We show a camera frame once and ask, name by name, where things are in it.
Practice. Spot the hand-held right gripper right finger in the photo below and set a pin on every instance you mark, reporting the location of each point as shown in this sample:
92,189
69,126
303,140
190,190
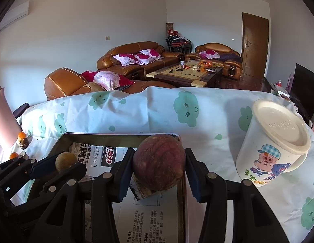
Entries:
195,182

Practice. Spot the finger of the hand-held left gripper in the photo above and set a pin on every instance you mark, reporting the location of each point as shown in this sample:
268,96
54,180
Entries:
70,172
42,166

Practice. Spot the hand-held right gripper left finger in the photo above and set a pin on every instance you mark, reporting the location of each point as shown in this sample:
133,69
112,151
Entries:
123,179

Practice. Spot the small yellowish kiwi fruit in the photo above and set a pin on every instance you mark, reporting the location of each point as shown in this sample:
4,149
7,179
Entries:
66,159

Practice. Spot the dark wrinkled passion fruit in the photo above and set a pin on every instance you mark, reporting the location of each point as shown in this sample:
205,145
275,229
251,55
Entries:
24,144

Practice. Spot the orange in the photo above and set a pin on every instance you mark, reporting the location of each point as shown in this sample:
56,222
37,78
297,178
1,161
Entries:
13,155
21,135

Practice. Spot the reddish purple passion fruit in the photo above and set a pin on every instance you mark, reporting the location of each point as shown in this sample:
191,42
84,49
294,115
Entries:
159,162

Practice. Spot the pink metal tin box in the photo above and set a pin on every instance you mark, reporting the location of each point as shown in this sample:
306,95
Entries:
108,141

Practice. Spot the newspaper sheet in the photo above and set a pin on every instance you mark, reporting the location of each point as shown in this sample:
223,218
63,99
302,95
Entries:
93,154

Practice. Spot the white instruction leaflet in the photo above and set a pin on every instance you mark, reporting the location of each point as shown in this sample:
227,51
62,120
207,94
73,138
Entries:
149,220

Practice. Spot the pink kettle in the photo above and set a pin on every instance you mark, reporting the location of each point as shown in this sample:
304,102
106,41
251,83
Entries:
4,121

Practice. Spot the black chair back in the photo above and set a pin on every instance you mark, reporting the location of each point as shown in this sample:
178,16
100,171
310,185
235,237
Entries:
20,109

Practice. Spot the white green cloud tablecloth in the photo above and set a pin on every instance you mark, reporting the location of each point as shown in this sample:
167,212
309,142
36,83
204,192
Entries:
146,111

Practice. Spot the white cartoon pig cup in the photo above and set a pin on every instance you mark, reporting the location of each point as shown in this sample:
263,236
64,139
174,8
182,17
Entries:
258,146

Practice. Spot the brown leather chaise sofa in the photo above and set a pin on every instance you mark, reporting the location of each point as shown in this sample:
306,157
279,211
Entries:
63,79

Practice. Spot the pale pink pillow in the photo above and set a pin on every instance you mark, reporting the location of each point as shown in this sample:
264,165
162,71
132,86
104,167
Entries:
107,79

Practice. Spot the cream cup lid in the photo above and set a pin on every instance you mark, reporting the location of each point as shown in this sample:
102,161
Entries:
281,126

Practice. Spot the wooden coffee table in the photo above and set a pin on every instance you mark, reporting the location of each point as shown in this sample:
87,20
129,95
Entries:
179,74

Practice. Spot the white pink floral pillow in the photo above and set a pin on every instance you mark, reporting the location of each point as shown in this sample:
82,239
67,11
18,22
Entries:
144,57
152,52
125,58
210,54

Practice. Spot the purple blanket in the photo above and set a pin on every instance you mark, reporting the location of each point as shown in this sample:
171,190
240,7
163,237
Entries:
229,57

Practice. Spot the long brown leather sofa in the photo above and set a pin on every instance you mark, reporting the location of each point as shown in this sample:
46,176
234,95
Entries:
126,49

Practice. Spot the brown leather armchair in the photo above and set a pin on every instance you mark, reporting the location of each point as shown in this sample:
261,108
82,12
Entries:
215,46

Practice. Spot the stacked dark chairs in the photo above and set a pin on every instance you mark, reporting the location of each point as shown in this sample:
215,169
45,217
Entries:
177,44

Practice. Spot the pink bag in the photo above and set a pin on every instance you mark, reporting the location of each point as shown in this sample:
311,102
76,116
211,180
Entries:
290,79

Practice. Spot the black television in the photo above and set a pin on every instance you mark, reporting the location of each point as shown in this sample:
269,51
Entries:
303,88

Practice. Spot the brown wooden door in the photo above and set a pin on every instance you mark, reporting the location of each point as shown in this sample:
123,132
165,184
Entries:
255,45

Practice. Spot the white air conditioner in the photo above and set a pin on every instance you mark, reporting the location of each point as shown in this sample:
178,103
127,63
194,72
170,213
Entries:
12,16

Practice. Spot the tall woven vase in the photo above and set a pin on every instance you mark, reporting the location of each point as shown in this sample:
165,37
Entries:
169,27

